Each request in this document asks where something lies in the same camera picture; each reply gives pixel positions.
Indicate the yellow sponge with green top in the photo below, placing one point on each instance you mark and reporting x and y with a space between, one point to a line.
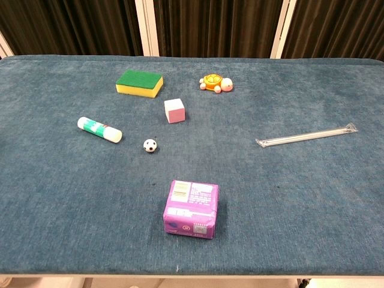
139 83

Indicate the blue velvet table cloth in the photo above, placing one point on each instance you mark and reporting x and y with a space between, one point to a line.
90 195

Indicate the small toy soccer ball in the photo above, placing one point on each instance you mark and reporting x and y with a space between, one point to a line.
149 145

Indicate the clear straw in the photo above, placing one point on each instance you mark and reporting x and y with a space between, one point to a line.
306 134

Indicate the dark pleated curtain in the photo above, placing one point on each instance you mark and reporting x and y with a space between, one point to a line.
216 27

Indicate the white green glue stick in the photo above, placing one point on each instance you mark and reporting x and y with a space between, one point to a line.
99 129

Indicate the orange toy turtle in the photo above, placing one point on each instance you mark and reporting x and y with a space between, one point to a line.
215 83

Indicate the purple plastic wrapped pack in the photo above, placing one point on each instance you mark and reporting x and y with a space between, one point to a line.
190 209

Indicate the white vertical frame post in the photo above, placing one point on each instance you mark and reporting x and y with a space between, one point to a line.
282 28
4 47
147 27

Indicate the pink and white cube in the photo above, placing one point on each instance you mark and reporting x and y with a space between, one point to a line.
174 110

